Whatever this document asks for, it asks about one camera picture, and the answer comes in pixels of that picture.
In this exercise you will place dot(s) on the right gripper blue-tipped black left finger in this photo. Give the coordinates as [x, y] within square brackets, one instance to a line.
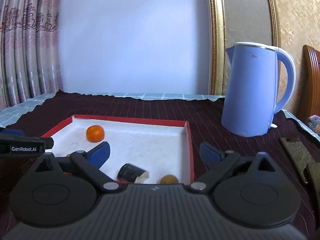
[85, 165]

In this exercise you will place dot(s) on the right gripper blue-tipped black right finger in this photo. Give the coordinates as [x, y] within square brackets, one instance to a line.
[221, 165]

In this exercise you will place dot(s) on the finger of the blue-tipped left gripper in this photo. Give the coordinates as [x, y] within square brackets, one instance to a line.
[16, 132]

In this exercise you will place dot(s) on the orange mandarin far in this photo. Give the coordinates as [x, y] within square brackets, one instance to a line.
[95, 133]

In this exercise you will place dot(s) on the dark sugarcane piece with pulp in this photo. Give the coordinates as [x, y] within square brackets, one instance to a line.
[132, 174]

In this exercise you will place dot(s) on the dark maroon striped cloth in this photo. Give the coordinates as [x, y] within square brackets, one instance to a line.
[204, 117]

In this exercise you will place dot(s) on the yellow-brown round fruit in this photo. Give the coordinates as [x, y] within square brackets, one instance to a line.
[169, 179]

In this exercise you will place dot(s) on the red white shallow box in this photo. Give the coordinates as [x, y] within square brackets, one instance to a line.
[161, 147]

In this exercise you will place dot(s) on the blue electric kettle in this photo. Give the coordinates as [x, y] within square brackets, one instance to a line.
[251, 98]

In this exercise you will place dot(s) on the pink patterned curtain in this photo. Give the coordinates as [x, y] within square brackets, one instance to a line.
[29, 50]

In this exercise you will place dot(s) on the olive patterned cloth strip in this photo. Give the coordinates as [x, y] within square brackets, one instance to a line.
[307, 167]

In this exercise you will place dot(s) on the brown wooden headboard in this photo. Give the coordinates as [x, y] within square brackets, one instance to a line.
[309, 101]

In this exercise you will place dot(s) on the gold picture frame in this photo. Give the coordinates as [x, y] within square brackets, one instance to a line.
[217, 29]

